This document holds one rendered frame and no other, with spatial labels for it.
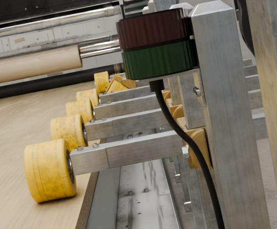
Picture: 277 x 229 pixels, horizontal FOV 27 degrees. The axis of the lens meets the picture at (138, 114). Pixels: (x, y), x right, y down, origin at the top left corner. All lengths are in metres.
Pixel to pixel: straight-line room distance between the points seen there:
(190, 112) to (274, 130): 0.48
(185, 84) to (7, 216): 0.29
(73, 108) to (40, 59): 1.82
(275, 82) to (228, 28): 0.25
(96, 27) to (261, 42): 2.80
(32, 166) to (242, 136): 0.36
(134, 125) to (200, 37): 0.57
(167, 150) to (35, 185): 0.18
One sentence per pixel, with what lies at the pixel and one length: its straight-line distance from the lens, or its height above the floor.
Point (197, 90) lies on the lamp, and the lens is 0.47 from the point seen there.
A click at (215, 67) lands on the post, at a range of 0.46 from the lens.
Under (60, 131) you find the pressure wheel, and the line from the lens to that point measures 1.00.
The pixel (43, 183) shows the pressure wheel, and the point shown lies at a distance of 0.76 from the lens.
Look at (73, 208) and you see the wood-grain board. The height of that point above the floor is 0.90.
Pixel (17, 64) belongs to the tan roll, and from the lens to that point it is 3.08.
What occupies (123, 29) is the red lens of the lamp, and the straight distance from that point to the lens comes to 0.46.
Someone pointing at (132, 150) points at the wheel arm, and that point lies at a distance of 0.76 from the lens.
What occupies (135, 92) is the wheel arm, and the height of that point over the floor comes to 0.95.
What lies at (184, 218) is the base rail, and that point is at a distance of 1.23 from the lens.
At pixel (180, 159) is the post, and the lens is 1.24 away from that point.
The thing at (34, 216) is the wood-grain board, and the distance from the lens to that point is 0.74.
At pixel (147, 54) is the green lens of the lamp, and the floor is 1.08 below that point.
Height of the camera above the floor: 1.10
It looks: 8 degrees down
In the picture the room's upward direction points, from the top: 11 degrees counter-clockwise
